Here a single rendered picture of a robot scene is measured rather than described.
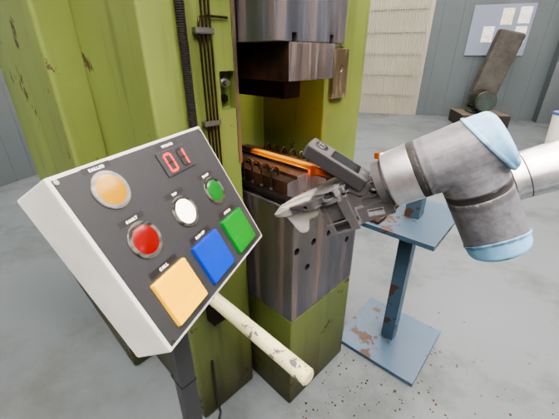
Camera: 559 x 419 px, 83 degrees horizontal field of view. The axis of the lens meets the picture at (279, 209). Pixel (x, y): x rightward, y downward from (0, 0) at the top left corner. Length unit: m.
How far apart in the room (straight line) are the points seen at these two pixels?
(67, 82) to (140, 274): 0.85
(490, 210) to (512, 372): 1.51
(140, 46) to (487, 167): 0.71
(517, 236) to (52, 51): 1.22
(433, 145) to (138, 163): 0.44
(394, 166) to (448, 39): 8.36
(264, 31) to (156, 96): 0.31
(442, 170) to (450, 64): 8.37
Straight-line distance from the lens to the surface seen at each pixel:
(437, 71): 8.82
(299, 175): 1.01
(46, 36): 1.23
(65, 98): 1.23
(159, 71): 0.85
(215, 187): 0.65
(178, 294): 0.51
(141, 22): 0.84
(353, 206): 0.55
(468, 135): 0.50
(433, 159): 0.49
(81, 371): 1.91
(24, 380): 2.01
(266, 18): 0.90
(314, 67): 0.99
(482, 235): 0.55
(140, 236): 0.50
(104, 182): 0.50
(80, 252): 0.49
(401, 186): 0.50
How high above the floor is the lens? 1.33
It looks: 26 degrees down
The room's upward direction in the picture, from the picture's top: straight up
